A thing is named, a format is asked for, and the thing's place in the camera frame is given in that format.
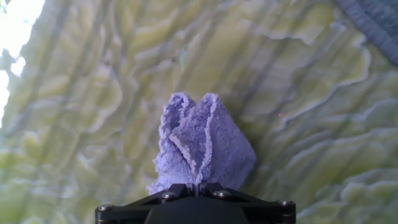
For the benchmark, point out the dark grey towel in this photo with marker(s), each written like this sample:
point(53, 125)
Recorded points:
point(376, 25)

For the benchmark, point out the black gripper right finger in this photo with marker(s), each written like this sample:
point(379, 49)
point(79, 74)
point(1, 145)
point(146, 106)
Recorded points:
point(270, 213)

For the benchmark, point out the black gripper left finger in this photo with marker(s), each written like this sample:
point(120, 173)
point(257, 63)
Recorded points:
point(124, 214)

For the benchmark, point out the green marble pattern mat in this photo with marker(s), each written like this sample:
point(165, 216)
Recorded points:
point(311, 124)

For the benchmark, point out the purple microfibre cloth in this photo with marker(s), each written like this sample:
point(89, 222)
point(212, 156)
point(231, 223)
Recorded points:
point(202, 146)

